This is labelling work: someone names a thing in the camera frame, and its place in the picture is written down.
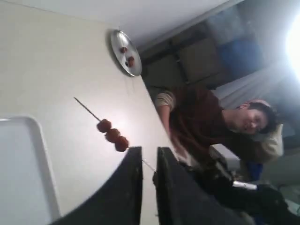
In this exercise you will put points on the white rectangular plastic tray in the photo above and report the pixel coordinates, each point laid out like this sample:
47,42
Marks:
27,195

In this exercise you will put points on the thin metal skewer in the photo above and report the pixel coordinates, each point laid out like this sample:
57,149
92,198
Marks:
89,111

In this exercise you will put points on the seated person in brown vest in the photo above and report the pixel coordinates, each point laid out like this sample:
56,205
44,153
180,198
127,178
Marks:
194,121

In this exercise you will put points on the round metal plate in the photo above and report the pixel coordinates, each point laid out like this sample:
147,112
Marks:
119,39

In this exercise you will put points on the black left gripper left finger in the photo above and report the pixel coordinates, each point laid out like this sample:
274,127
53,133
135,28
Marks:
118,201

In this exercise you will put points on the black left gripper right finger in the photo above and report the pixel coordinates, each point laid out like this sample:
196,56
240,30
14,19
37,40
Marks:
180,201

